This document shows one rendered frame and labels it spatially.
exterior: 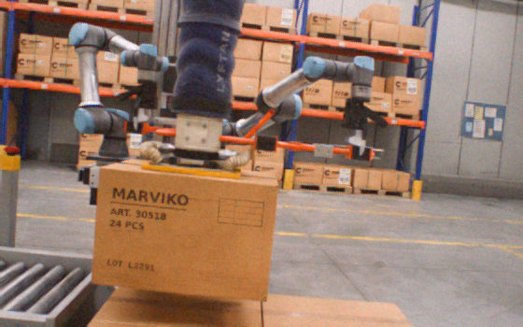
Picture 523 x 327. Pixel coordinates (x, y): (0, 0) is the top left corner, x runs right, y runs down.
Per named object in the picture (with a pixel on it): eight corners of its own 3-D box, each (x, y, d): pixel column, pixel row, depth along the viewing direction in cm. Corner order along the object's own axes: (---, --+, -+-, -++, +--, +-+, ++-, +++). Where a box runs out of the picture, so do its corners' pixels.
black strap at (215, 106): (164, 106, 160) (165, 94, 160) (176, 108, 183) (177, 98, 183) (229, 112, 161) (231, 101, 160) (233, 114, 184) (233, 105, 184)
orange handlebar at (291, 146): (124, 134, 169) (125, 123, 168) (145, 133, 199) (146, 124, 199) (375, 160, 170) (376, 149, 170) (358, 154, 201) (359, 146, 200)
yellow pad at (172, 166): (140, 169, 158) (141, 155, 158) (147, 167, 168) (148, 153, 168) (239, 179, 159) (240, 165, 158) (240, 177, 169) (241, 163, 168)
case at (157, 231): (90, 284, 155) (99, 166, 152) (123, 252, 194) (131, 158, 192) (266, 302, 156) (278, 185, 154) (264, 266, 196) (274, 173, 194)
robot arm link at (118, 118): (133, 137, 232) (134, 110, 231) (109, 136, 221) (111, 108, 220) (118, 135, 239) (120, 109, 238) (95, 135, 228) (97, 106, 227)
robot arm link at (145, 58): (148, 47, 201) (162, 46, 196) (147, 72, 202) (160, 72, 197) (134, 43, 195) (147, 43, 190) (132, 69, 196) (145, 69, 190)
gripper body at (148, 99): (153, 110, 193) (155, 81, 193) (133, 108, 193) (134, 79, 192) (157, 110, 201) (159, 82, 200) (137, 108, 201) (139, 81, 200)
